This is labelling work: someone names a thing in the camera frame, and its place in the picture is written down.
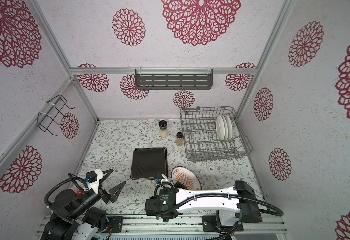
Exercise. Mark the aluminium front rail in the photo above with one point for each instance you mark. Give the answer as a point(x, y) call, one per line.
point(190, 224)

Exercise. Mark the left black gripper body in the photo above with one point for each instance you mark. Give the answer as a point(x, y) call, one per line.
point(90, 197)

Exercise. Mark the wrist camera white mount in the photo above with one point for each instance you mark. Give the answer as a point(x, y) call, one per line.
point(93, 180)
point(161, 183)

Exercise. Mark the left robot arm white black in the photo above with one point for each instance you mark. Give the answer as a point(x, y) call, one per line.
point(82, 228)

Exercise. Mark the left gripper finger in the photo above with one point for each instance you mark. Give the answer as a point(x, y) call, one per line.
point(116, 191)
point(106, 174)

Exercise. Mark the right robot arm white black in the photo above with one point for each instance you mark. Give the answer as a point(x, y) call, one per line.
point(232, 204)

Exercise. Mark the salt grinder black lid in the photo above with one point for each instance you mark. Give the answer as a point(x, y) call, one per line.
point(163, 129)

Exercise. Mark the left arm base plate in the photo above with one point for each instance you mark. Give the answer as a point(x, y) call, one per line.
point(114, 224)

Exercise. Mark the black wire wall holder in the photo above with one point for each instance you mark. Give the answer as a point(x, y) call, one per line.
point(48, 117)

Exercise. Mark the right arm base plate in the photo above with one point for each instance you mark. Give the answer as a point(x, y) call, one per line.
point(216, 223)

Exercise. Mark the grey wall shelf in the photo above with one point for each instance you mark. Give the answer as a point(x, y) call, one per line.
point(177, 79)

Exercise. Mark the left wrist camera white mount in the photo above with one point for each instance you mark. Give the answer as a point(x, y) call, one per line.
point(93, 180)

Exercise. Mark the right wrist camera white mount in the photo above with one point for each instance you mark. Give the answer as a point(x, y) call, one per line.
point(161, 183)

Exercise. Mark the small amber spice jar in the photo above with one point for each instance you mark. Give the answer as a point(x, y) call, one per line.
point(179, 139)

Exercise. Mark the white round plate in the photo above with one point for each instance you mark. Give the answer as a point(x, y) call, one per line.
point(186, 179)
point(220, 127)
point(228, 128)

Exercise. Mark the grey wire dish rack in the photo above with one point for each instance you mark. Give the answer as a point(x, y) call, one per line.
point(200, 138)

